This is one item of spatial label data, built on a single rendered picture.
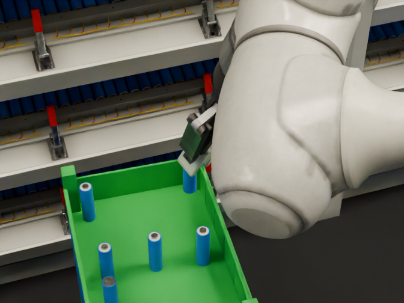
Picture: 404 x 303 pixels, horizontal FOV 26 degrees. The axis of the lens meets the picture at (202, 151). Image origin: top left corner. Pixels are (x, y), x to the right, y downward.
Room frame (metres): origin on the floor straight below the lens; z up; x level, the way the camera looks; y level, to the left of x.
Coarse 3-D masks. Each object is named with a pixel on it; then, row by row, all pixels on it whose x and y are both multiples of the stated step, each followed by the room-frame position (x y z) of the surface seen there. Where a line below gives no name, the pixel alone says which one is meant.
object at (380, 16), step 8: (376, 0) 1.19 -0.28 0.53; (384, 0) 1.22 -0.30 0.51; (392, 0) 1.22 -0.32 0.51; (400, 0) 1.22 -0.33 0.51; (376, 8) 1.20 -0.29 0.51; (384, 8) 1.20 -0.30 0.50; (392, 8) 1.21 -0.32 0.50; (400, 8) 1.22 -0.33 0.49; (376, 16) 1.20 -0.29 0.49; (384, 16) 1.21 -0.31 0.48; (392, 16) 1.22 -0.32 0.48; (400, 16) 1.22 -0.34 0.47; (376, 24) 1.21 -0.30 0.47
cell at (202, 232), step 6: (198, 228) 0.76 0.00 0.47; (204, 228) 0.75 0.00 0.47; (198, 234) 0.75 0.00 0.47; (204, 234) 0.75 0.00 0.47; (198, 240) 0.75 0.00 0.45; (204, 240) 0.74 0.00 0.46; (198, 246) 0.75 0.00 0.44; (204, 246) 0.74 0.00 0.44; (198, 252) 0.75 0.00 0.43; (204, 252) 0.74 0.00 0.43; (198, 258) 0.75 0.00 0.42; (204, 258) 0.74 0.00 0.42; (198, 264) 0.75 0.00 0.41; (204, 264) 0.74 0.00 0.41
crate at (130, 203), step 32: (64, 192) 0.83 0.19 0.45; (96, 192) 0.87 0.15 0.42; (128, 192) 0.88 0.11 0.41; (160, 192) 0.88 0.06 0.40; (96, 224) 0.82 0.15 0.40; (128, 224) 0.82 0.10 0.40; (160, 224) 0.82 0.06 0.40; (192, 224) 0.82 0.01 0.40; (224, 224) 0.77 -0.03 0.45; (96, 256) 0.76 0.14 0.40; (128, 256) 0.76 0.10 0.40; (192, 256) 0.76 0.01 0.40; (224, 256) 0.76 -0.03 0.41; (96, 288) 0.71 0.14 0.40; (128, 288) 0.71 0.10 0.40; (160, 288) 0.71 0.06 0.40; (192, 288) 0.71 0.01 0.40; (224, 288) 0.71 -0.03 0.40
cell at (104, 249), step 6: (102, 246) 0.72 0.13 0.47; (108, 246) 0.73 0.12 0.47; (102, 252) 0.72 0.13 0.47; (108, 252) 0.72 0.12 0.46; (102, 258) 0.72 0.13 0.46; (108, 258) 0.72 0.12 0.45; (102, 264) 0.72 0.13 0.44; (108, 264) 0.72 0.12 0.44; (102, 270) 0.72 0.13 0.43; (108, 270) 0.72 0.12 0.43; (102, 276) 0.72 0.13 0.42; (114, 276) 0.72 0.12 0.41
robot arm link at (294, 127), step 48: (240, 48) 0.62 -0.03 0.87; (288, 48) 0.59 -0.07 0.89; (240, 96) 0.55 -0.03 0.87; (288, 96) 0.54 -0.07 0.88; (336, 96) 0.53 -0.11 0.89; (384, 96) 0.54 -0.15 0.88; (240, 144) 0.51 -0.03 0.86; (288, 144) 0.50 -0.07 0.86; (336, 144) 0.50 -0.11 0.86; (384, 144) 0.51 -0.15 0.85; (240, 192) 0.48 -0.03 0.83; (288, 192) 0.47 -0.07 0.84; (336, 192) 0.50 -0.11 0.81
